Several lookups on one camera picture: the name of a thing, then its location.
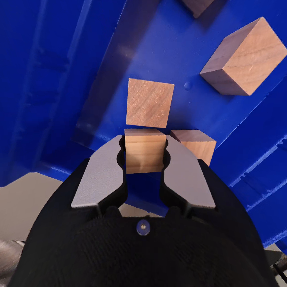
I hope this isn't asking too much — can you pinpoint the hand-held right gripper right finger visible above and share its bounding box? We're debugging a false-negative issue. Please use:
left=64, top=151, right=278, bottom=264
left=160, top=135, right=216, bottom=209

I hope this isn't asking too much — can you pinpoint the plain blue bin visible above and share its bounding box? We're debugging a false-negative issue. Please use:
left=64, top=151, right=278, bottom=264
left=0, top=0, right=287, bottom=250

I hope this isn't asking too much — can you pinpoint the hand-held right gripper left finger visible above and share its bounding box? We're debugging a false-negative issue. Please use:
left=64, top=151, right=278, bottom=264
left=71, top=135, right=129, bottom=209

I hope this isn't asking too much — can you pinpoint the wooden cube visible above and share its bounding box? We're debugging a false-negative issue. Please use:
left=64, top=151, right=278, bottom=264
left=199, top=16, right=287, bottom=96
left=126, top=78, right=175, bottom=129
left=124, top=128, right=167, bottom=174
left=180, top=0, right=215, bottom=19
left=170, top=129, right=217, bottom=167

